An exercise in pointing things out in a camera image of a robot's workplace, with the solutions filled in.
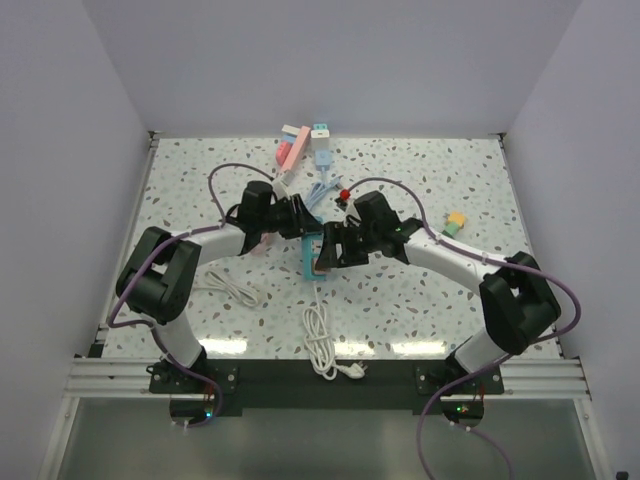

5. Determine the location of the pink power strip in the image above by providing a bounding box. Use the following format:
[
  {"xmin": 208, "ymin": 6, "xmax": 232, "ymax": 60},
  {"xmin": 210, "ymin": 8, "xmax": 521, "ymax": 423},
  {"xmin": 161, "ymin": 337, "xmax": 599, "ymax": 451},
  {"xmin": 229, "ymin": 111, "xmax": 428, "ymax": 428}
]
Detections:
[{"xmin": 281, "ymin": 126, "xmax": 311, "ymax": 172}]

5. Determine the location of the white cord of teal strip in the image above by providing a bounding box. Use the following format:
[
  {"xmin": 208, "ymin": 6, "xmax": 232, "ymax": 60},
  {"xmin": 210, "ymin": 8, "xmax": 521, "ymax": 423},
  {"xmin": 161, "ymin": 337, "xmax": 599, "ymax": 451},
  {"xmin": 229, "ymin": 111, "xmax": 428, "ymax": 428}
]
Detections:
[{"xmin": 303, "ymin": 279, "xmax": 370, "ymax": 382}]

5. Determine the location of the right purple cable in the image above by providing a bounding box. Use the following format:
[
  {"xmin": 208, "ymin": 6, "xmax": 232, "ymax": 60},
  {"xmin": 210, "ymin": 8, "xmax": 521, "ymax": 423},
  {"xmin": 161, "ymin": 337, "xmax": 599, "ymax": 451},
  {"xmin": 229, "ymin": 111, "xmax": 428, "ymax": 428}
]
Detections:
[{"xmin": 417, "ymin": 177, "xmax": 584, "ymax": 480}]

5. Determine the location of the green plug adapter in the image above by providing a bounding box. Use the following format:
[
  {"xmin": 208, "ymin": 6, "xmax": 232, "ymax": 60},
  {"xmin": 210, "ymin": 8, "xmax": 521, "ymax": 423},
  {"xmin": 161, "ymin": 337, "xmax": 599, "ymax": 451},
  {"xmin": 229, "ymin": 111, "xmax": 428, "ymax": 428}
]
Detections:
[{"xmin": 442, "ymin": 222, "xmax": 462, "ymax": 238}]

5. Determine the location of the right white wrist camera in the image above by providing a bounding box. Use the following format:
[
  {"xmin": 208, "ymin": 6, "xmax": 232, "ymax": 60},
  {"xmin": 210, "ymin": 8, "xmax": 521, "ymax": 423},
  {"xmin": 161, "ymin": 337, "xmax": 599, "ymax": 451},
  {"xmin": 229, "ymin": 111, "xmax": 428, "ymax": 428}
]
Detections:
[{"xmin": 335, "ymin": 189, "xmax": 353, "ymax": 212}]

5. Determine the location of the yellow plug adapter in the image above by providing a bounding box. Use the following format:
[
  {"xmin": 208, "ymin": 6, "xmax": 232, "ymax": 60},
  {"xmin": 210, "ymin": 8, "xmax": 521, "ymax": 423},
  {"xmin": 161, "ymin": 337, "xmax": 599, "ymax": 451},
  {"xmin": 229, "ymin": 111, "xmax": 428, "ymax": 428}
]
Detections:
[{"xmin": 447, "ymin": 212, "xmax": 466, "ymax": 228}]

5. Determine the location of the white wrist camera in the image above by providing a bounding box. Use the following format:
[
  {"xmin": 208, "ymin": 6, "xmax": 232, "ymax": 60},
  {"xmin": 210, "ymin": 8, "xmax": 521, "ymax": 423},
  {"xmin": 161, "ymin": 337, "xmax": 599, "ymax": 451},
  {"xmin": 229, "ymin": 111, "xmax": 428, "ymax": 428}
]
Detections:
[
  {"xmin": 271, "ymin": 170, "xmax": 295, "ymax": 200},
  {"xmin": 335, "ymin": 189, "xmax": 353, "ymax": 212}
]

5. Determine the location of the blue power strip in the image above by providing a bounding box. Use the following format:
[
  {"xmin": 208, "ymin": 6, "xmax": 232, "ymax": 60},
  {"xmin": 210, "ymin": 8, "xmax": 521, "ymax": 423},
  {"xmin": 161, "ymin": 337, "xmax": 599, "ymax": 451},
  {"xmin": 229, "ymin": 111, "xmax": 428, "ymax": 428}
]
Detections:
[{"xmin": 314, "ymin": 149, "xmax": 332, "ymax": 172}]

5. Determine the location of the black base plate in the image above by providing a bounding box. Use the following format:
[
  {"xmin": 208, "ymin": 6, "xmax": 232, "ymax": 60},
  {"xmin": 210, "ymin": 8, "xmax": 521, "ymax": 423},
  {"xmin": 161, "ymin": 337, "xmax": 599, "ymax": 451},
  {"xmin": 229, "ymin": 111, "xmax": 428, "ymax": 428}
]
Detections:
[{"xmin": 149, "ymin": 357, "xmax": 505, "ymax": 434}]

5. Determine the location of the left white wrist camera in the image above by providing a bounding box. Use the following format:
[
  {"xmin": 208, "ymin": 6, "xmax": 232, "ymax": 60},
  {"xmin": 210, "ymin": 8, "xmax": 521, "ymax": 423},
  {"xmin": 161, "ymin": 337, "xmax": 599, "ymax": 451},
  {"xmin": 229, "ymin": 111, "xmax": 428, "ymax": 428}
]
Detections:
[{"xmin": 271, "ymin": 170, "xmax": 295, "ymax": 200}]

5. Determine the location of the teal power strip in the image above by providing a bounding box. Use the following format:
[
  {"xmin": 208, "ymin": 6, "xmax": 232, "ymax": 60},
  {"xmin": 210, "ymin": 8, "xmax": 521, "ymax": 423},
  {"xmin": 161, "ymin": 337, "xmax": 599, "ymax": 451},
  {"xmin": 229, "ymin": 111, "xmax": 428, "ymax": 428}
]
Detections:
[{"xmin": 301, "ymin": 231, "xmax": 327, "ymax": 281}]

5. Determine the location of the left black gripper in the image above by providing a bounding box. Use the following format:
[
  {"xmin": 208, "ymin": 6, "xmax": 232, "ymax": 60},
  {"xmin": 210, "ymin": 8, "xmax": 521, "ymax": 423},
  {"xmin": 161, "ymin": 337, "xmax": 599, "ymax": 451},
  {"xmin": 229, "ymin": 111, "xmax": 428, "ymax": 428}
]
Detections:
[{"xmin": 258, "ymin": 194, "xmax": 324, "ymax": 240}]

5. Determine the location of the white charger cube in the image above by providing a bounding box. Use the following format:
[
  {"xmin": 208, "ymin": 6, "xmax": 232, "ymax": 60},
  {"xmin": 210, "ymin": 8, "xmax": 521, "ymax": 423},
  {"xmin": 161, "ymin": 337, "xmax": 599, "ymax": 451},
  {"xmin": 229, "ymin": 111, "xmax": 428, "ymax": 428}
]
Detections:
[{"xmin": 311, "ymin": 129, "xmax": 330, "ymax": 151}]

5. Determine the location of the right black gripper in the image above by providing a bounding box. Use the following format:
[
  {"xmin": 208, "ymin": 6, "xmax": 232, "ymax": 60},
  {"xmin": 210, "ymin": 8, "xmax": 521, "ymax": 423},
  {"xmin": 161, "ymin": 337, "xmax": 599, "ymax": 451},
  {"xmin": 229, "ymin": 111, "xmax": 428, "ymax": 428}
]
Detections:
[{"xmin": 315, "ymin": 221, "xmax": 379, "ymax": 272}]

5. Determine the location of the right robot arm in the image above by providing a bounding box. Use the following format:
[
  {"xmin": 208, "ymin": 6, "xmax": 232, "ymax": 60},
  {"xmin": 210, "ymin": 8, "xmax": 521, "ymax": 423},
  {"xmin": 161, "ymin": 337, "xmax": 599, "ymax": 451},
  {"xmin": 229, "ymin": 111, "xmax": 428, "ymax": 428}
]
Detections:
[{"xmin": 317, "ymin": 192, "xmax": 561, "ymax": 393}]

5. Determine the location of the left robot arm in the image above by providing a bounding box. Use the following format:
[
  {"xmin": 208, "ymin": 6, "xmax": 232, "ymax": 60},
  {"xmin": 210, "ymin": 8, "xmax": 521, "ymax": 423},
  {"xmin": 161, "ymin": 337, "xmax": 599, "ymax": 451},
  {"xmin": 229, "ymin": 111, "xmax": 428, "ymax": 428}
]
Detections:
[{"xmin": 108, "ymin": 181, "xmax": 323, "ymax": 392}]

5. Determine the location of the red pink plug adapter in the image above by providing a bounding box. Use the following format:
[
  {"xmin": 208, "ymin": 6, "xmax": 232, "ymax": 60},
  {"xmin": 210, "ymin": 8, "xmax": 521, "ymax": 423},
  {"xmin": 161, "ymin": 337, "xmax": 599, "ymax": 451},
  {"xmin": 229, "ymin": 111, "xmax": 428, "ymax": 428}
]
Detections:
[{"xmin": 275, "ymin": 141, "xmax": 292, "ymax": 166}]

